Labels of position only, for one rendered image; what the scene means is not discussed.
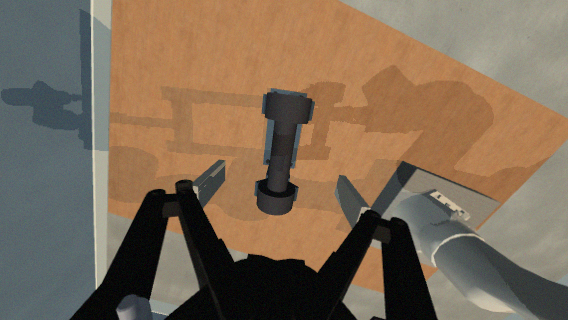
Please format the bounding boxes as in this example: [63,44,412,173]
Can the black dumbbell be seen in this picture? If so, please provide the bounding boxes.
[256,92,312,216]

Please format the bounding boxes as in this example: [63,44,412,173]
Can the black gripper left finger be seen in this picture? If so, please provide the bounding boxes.
[69,160,256,320]

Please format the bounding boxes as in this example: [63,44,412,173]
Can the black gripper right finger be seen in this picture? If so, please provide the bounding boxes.
[290,175,438,320]

